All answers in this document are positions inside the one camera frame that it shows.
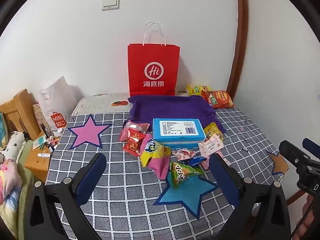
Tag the blue paper star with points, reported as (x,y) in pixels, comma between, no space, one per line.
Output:
(186,192)

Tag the patterned paper bag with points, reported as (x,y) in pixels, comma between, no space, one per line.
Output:
(39,116)

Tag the wooden headboard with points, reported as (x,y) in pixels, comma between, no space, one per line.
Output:
(18,110)

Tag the yellow and pink snack packet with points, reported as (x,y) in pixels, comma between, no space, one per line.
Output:
(154,152)

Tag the colourful patterned bedding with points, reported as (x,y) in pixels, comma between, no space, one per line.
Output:
(12,195)

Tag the purple fabric storage bin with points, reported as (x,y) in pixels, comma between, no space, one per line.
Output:
(172,110)

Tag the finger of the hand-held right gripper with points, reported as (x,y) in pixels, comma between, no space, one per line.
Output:
(292,153)
(312,147)

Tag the white and pink snack packet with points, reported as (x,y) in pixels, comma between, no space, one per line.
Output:
(210,145)

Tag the brown paper star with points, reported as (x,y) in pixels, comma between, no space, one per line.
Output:
(278,163)

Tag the wooden nightstand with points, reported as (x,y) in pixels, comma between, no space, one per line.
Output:
(37,165)

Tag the red candy packet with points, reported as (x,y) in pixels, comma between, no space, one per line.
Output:
(133,142)

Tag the blue and white box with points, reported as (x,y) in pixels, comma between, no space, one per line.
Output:
(178,130)

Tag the red paper bag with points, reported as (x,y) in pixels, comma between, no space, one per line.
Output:
(153,72)

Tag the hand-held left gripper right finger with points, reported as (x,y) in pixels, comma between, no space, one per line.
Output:
(225,180)

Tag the white spotted pillow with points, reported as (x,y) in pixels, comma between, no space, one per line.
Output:
(15,145)

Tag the pink paper star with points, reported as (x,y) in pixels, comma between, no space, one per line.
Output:
(87,133)

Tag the white plastic bag red label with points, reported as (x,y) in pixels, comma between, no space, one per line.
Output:
(56,105)

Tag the brown wooden door frame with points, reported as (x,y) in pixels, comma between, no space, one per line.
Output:
(239,37)

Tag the pink strawberry print snack packet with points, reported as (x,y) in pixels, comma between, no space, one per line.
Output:
(184,153)

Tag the red orange chip bag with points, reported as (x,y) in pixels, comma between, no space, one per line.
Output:
(218,98)

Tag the small yellow snack packet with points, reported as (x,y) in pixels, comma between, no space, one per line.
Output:
(212,130)

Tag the white wall switch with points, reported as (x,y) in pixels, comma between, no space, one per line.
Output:
(110,2)

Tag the pink packet with silver ribbon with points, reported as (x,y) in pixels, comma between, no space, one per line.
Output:
(135,127)

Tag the small blue snack packet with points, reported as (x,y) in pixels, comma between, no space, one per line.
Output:
(196,160)

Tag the person's right hand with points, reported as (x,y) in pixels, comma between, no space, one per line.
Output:
(308,211)

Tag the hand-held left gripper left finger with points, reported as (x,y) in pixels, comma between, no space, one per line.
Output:
(92,177)

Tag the green triangular snack packet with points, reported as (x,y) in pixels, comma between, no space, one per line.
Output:
(183,172)

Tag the white fruit print cloth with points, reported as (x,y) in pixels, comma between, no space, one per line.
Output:
(100,103)

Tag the yellow chip bag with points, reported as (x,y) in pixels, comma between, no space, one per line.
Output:
(196,89)

